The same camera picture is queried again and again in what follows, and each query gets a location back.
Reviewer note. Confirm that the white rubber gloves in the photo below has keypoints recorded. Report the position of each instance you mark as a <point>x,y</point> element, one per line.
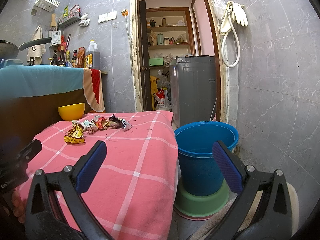
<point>233,12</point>

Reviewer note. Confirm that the wooden shelf unit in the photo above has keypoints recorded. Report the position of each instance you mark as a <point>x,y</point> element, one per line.
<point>170,33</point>

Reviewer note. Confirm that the large oil jug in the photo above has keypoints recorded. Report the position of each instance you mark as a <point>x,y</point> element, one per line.
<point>92,56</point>

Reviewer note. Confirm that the dark silver wrapper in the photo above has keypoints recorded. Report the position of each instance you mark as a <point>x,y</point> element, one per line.
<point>116,123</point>

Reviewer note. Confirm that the red orange snack wrapper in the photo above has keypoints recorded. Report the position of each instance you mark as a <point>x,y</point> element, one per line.
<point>102,123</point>

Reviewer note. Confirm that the yellow red snack wrapper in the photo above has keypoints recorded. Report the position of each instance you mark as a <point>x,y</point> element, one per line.
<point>75,134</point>

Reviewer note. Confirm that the black pan with handle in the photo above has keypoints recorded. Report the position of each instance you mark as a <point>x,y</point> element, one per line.
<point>9,50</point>

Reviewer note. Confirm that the pink checked tablecloth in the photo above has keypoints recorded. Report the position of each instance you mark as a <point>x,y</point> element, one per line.
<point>133,192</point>

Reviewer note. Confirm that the dark sauce bottle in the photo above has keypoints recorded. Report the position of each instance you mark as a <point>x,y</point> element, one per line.
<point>62,61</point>

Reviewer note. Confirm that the grey wall shelf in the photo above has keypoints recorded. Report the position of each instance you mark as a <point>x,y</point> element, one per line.
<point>68,20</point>

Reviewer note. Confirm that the green box on shelf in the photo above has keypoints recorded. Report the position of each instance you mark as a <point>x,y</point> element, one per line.
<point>156,62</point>

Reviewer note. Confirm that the white wall switch plate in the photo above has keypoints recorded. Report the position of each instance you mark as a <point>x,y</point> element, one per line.
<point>107,17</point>

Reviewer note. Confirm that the hanging beige cloth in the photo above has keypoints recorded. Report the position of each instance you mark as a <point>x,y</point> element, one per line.
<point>36,52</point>

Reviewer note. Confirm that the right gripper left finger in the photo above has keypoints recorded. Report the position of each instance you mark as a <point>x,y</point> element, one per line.
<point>55,207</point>

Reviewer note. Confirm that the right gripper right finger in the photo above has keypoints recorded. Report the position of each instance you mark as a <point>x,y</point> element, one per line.
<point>262,208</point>

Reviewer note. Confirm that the red white rice sack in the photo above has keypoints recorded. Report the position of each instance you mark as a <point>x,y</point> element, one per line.
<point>162,101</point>

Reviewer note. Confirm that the yellow plastic bowl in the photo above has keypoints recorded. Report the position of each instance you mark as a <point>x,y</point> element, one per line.
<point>72,112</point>

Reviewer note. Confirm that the white wrapper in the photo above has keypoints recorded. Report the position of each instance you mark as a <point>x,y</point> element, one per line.
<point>89,126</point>

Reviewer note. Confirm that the green plastic basin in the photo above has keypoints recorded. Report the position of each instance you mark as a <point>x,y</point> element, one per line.
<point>194,207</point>

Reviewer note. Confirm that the orange snack bag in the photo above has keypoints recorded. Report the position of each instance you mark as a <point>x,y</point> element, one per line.
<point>80,58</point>

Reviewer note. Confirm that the grey washing machine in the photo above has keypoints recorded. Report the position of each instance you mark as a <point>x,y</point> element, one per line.
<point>193,89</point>

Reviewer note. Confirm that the white wall basket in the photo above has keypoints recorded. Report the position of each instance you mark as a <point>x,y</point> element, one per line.
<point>47,5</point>

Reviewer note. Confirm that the teal orange red towel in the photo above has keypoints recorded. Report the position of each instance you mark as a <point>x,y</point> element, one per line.
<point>19,81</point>

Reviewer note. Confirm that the blue plastic bucket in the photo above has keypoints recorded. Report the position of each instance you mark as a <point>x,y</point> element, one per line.
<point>200,173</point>

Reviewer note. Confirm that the person's left hand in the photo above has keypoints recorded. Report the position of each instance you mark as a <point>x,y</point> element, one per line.
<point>18,206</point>

